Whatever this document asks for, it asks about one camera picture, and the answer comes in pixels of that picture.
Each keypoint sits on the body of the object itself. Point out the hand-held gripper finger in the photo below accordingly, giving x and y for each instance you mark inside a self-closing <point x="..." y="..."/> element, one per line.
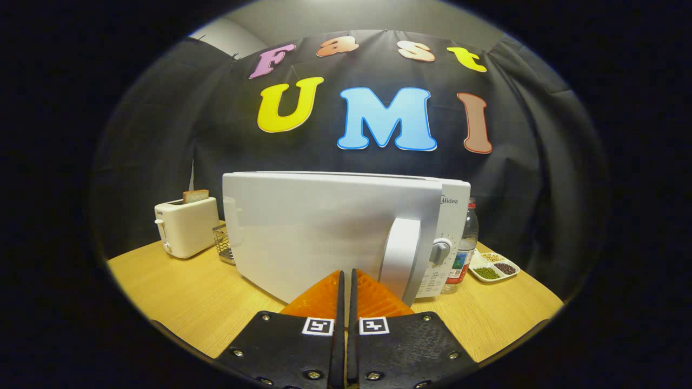
<point x="339" y="324"/>
<point x="352" y="324"/>

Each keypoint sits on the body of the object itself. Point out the white microwave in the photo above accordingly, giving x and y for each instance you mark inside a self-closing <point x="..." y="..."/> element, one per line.
<point x="313" y="227"/>

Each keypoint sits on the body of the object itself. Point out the clear plastic water bottle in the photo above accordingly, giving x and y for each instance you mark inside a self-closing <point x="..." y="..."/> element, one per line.
<point x="466" y="254"/>

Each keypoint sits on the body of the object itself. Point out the white divided bean dish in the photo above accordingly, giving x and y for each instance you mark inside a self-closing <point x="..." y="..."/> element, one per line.
<point x="494" y="267"/>

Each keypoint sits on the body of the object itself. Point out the cream toaster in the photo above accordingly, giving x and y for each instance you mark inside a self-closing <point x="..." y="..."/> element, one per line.
<point x="186" y="229"/>

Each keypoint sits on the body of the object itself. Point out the toast slice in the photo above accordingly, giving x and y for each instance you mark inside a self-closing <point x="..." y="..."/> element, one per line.
<point x="195" y="196"/>

